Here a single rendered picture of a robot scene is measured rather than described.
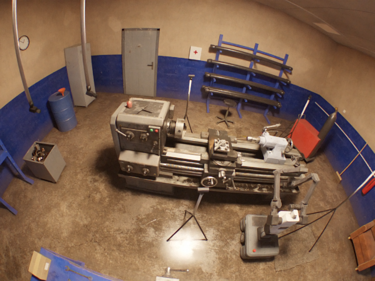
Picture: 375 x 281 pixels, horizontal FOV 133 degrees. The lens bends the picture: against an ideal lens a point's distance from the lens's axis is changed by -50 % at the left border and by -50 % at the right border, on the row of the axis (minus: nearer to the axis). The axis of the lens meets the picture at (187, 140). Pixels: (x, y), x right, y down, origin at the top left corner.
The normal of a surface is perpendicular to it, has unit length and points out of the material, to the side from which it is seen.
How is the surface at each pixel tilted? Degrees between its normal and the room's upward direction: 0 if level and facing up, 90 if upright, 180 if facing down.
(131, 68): 90
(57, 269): 0
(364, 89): 90
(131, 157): 32
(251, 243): 0
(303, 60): 90
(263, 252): 0
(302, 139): 90
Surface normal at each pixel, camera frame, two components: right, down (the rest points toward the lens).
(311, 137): -0.96, 0.09
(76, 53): -0.07, 0.65
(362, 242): -0.99, -0.14
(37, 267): 0.12, -0.75
